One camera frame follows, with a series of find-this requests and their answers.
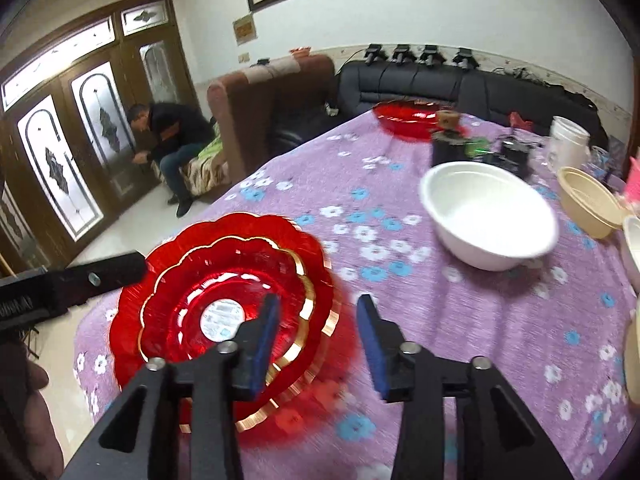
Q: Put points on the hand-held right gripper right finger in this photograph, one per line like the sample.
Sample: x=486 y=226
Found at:
x=374 y=355

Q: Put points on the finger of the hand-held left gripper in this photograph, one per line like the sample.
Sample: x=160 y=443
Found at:
x=100 y=275

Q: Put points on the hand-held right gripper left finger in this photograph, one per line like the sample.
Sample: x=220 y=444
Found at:
x=262 y=345

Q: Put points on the large red scalloped plate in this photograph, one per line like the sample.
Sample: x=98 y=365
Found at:
x=132 y=325

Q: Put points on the small red gold-rimmed plate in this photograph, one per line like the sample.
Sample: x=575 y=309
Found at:
x=195 y=285

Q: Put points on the white bowl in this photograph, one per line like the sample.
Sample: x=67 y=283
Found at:
x=634 y=255
x=480 y=210

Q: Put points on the beige plastic bowl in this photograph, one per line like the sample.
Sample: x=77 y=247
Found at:
x=585 y=205
x=634 y=360

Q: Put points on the person's left hand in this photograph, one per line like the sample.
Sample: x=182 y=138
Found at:
x=27 y=420

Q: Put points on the purple floral tablecloth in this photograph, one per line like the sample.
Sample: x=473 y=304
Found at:
x=450 y=320

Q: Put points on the wooden door with glass panels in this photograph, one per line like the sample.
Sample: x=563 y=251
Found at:
x=80 y=150

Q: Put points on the patterned blanket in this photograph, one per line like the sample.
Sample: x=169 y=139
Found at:
x=205 y=167

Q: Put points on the black cylinder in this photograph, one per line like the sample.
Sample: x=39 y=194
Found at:
x=447 y=150

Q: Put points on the small green item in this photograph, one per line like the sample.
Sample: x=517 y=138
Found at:
x=475 y=147

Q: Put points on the brown fabric sofa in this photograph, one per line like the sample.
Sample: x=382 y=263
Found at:
x=260 y=105

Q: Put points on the red glass bowl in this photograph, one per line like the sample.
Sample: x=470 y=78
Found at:
x=400 y=117

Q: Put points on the small black device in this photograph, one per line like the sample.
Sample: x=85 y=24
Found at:
x=516 y=157

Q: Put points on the black leather sofa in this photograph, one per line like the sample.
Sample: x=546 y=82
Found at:
x=400 y=85

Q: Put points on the red bag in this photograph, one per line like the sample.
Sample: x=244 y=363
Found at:
x=520 y=121

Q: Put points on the white jar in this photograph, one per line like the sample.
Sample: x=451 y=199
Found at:
x=567 y=142

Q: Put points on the small red bowl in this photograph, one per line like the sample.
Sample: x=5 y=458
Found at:
x=300 y=51

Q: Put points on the clear glass cup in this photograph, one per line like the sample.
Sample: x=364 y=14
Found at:
x=602 y=162

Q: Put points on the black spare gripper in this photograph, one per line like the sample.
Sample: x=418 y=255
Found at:
x=463 y=57
x=374 y=55
x=430 y=56
x=402 y=55

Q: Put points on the wall socket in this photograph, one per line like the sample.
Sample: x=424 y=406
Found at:
x=244 y=57

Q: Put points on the small wall plaque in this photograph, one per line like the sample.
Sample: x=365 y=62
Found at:
x=244 y=29

